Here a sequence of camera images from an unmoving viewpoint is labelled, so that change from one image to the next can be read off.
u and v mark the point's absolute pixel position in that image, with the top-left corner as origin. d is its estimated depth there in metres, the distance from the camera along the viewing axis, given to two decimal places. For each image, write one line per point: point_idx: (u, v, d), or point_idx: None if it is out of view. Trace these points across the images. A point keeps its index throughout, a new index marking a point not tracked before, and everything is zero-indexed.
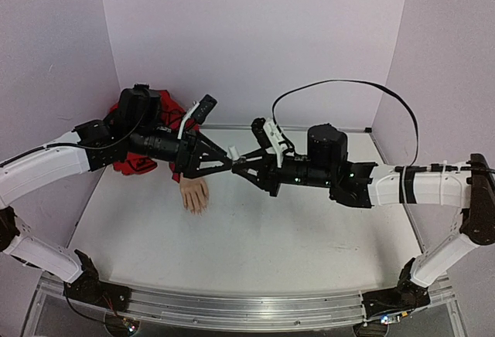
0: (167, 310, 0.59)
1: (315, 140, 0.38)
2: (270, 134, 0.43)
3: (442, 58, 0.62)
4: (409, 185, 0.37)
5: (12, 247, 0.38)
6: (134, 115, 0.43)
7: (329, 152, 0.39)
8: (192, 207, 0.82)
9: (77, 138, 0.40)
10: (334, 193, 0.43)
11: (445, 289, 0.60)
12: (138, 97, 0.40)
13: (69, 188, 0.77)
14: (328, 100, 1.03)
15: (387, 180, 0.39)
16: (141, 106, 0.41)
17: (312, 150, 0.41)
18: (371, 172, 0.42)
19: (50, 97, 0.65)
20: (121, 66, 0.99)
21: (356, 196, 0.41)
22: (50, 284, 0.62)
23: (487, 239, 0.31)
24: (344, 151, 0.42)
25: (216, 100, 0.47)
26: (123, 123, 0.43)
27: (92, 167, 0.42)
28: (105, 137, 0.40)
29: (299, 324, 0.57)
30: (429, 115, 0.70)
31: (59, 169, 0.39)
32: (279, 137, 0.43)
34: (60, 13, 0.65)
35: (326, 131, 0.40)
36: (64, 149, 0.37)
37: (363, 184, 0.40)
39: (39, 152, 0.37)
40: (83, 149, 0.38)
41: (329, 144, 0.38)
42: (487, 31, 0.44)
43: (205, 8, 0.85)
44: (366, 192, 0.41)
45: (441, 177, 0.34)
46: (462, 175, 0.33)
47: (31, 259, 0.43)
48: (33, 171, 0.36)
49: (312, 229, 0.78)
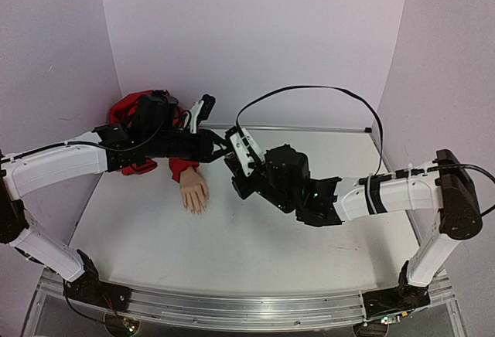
0: (166, 310, 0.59)
1: (275, 165, 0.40)
2: (237, 145, 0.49)
3: (442, 58, 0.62)
4: (377, 195, 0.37)
5: (20, 239, 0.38)
6: (152, 119, 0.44)
7: (291, 177, 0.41)
8: (191, 207, 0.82)
9: (97, 138, 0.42)
10: (302, 215, 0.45)
11: (445, 289, 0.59)
12: (155, 102, 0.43)
13: (69, 188, 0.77)
14: (328, 100, 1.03)
15: (352, 195, 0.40)
16: (158, 110, 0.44)
17: (274, 175, 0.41)
18: (335, 189, 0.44)
19: (50, 97, 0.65)
20: (121, 66, 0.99)
21: (323, 216, 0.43)
22: (50, 283, 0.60)
23: (468, 233, 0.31)
24: (305, 171, 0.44)
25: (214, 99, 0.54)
26: (142, 127, 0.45)
27: (108, 168, 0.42)
28: (125, 141, 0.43)
29: (299, 324, 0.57)
30: (429, 115, 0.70)
31: (75, 167, 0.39)
32: (245, 148, 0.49)
34: (59, 12, 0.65)
35: (285, 154, 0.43)
36: (86, 148, 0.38)
37: (329, 203, 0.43)
39: (60, 148, 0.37)
40: (104, 150, 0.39)
41: (289, 168, 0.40)
42: (486, 30, 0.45)
43: (205, 8, 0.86)
44: (332, 209, 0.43)
45: (407, 182, 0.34)
46: (428, 177, 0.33)
47: (35, 253, 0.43)
48: (51, 166, 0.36)
49: (312, 229, 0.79)
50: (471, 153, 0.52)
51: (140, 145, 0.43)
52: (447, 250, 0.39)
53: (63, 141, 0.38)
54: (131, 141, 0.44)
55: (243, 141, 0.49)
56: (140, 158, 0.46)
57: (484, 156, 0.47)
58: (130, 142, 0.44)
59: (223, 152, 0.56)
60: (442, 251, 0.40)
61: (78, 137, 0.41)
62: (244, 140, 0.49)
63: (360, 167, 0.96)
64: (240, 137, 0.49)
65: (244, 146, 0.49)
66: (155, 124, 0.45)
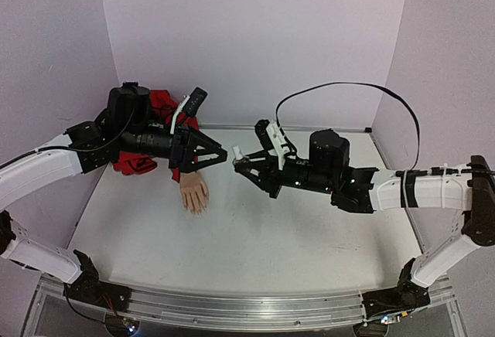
0: (166, 310, 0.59)
1: (318, 146, 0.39)
2: (274, 136, 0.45)
3: (442, 58, 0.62)
4: (411, 189, 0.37)
5: (10, 251, 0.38)
6: (124, 114, 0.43)
7: (332, 160, 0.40)
8: (191, 207, 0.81)
9: (68, 140, 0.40)
10: (336, 199, 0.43)
11: (445, 289, 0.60)
12: (124, 94, 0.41)
13: (69, 188, 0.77)
14: (328, 100, 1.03)
15: (388, 185, 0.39)
16: (129, 104, 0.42)
17: (314, 155, 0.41)
18: (373, 178, 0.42)
19: (50, 98, 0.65)
20: (121, 66, 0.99)
21: (358, 202, 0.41)
22: (50, 283, 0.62)
23: (489, 240, 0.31)
24: (346, 158, 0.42)
25: (207, 92, 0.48)
26: (114, 123, 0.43)
27: (85, 169, 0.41)
28: (97, 140, 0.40)
29: (299, 324, 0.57)
30: (428, 116, 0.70)
31: (51, 172, 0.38)
32: (282, 138, 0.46)
34: (59, 13, 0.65)
35: (328, 137, 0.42)
36: (56, 153, 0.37)
37: (365, 189, 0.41)
39: (32, 156, 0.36)
40: (74, 151, 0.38)
41: (330, 151, 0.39)
42: (486, 31, 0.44)
43: (205, 8, 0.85)
44: (366, 197, 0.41)
45: (442, 180, 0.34)
46: (462, 177, 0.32)
47: (31, 261, 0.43)
48: (25, 175, 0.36)
49: (312, 229, 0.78)
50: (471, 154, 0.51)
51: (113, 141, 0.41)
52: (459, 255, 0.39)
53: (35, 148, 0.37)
54: (103, 139, 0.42)
55: (280, 131, 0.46)
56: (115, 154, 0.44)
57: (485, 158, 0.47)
58: (101, 141, 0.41)
59: (212, 160, 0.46)
60: (455, 256, 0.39)
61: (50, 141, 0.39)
62: (280, 131, 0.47)
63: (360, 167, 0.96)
64: (278, 127, 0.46)
65: (282, 136, 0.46)
66: (126, 118, 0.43)
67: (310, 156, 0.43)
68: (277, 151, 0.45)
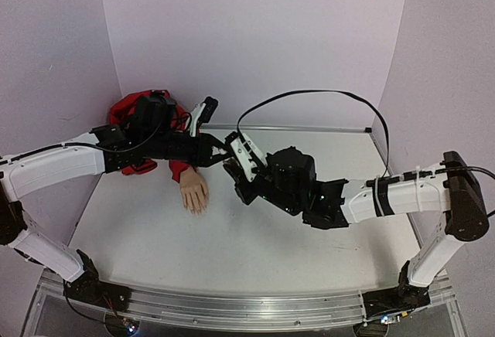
0: (166, 310, 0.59)
1: (280, 168, 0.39)
2: (238, 151, 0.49)
3: (442, 58, 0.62)
4: (384, 199, 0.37)
5: (18, 241, 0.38)
6: (150, 120, 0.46)
7: (298, 179, 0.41)
8: (191, 207, 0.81)
9: (95, 139, 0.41)
10: (308, 218, 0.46)
11: (445, 289, 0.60)
12: (154, 103, 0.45)
13: (69, 188, 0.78)
14: (328, 100, 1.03)
15: (360, 198, 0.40)
16: (157, 110, 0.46)
17: (280, 178, 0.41)
18: (343, 192, 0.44)
19: (50, 97, 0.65)
20: (121, 66, 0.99)
21: (330, 219, 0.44)
22: (50, 283, 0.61)
23: (474, 235, 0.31)
24: (312, 173, 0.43)
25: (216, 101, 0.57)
26: (140, 128, 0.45)
27: (107, 169, 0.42)
28: (124, 142, 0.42)
29: (299, 324, 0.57)
30: (428, 116, 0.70)
31: (73, 168, 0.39)
32: (247, 153, 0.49)
34: (59, 13, 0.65)
35: (291, 156, 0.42)
36: (83, 149, 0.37)
37: (336, 205, 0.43)
39: (58, 150, 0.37)
40: (101, 151, 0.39)
41: (295, 170, 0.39)
42: (485, 32, 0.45)
43: (205, 9, 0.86)
44: (339, 212, 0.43)
45: (416, 185, 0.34)
46: (437, 179, 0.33)
47: (35, 254, 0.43)
48: (49, 168, 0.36)
49: (311, 229, 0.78)
50: (471, 153, 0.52)
51: (138, 145, 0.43)
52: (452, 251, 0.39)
53: (61, 143, 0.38)
54: (128, 142, 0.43)
55: (244, 146, 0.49)
56: (138, 158, 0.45)
57: (484, 158, 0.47)
58: (128, 143, 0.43)
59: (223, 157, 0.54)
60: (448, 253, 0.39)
61: (76, 137, 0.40)
62: (244, 144, 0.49)
63: (360, 167, 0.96)
64: (242, 142, 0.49)
65: (245, 151, 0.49)
66: (153, 124, 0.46)
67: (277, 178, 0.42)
68: (244, 165, 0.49)
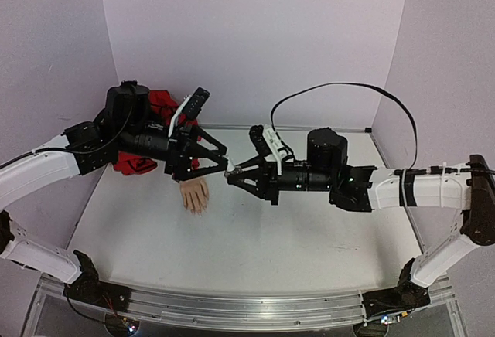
0: (166, 310, 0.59)
1: (315, 144, 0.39)
2: (271, 141, 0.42)
3: (442, 58, 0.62)
4: (410, 188, 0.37)
5: (8, 252, 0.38)
6: (121, 114, 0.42)
7: (330, 156, 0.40)
8: (191, 207, 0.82)
9: (66, 141, 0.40)
10: (335, 198, 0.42)
11: (445, 289, 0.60)
12: (122, 96, 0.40)
13: (69, 188, 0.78)
14: (329, 100, 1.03)
15: (387, 184, 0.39)
16: (127, 103, 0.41)
17: (312, 154, 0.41)
18: (370, 176, 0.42)
19: (50, 98, 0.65)
20: (121, 66, 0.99)
21: (356, 200, 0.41)
22: (50, 284, 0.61)
23: (488, 239, 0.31)
24: (344, 156, 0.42)
25: (209, 93, 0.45)
26: (112, 124, 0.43)
27: (83, 171, 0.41)
28: (93, 141, 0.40)
29: (299, 324, 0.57)
30: (428, 116, 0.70)
31: (49, 174, 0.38)
32: (280, 143, 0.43)
34: (59, 13, 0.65)
35: (326, 135, 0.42)
36: (52, 154, 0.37)
37: (363, 188, 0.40)
39: (29, 158, 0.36)
40: (71, 154, 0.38)
41: (329, 148, 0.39)
42: (485, 32, 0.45)
43: (205, 9, 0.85)
44: (365, 195, 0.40)
45: (441, 179, 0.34)
46: (462, 176, 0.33)
47: (29, 261, 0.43)
48: (23, 176, 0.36)
49: (312, 229, 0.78)
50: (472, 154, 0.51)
51: (109, 143, 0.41)
52: (460, 254, 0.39)
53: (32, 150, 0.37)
54: (99, 140, 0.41)
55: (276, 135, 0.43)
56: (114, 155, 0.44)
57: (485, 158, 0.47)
58: (98, 141, 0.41)
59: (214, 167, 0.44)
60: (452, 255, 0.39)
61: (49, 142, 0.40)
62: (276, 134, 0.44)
63: None
64: (275, 131, 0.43)
65: (280, 141, 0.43)
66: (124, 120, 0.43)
67: (309, 154, 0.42)
68: (276, 156, 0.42)
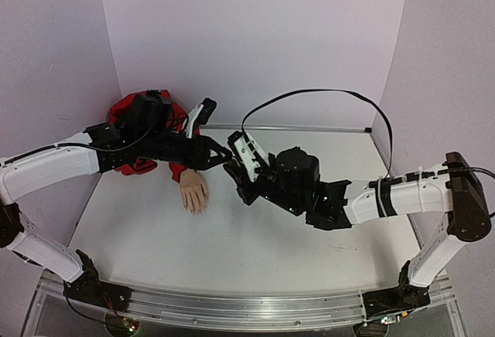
0: (166, 310, 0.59)
1: (285, 168, 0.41)
2: (241, 151, 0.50)
3: (442, 58, 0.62)
4: (387, 199, 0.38)
5: (16, 243, 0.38)
6: (145, 120, 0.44)
7: (302, 178, 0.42)
8: (191, 207, 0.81)
9: (88, 139, 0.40)
10: (312, 219, 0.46)
11: (445, 289, 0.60)
12: (150, 102, 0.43)
13: (69, 188, 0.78)
14: (329, 100, 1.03)
15: (363, 198, 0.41)
16: (153, 110, 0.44)
17: (283, 178, 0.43)
18: (346, 192, 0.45)
19: (50, 97, 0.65)
20: (121, 66, 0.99)
21: (333, 220, 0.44)
22: (50, 283, 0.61)
23: (477, 235, 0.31)
24: (316, 175, 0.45)
25: (215, 102, 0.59)
26: (135, 127, 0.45)
27: (101, 168, 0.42)
28: (117, 141, 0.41)
29: (299, 324, 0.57)
30: (428, 115, 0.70)
31: (67, 168, 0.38)
32: (250, 153, 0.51)
34: (59, 13, 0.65)
35: (295, 157, 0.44)
36: (76, 150, 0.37)
37: (340, 206, 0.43)
39: (50, 151, 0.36)
40: (94, 151, 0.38)
41: (299, 171, 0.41)
42: (484, 31, 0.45)
43: (205, 9, 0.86)
44: (342, 212, 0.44)
45: (418, 185, 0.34)
46: (439, 180, 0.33)
47: (33, 255, 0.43)
48: (43, 169, 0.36)
49: (311, 229, 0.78)
50: (471, 154, 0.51)
51: (133, 145, 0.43)
52: (452, 251, 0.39)
53: (53, 144, 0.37)
54: (122, 141, 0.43)
55: (247, 146, 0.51)
56: (133, 157, 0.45)
57: (484, 158, 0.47)
58: (121, 142, 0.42)
59: (221, 159, 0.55)
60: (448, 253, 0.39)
61: (69, 137, 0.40)
62: (248, 144, 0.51)
63: (360, 167, 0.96)
64: (246, 143, 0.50)
65: (248, 151, 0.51)
66: (148, 124, 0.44)
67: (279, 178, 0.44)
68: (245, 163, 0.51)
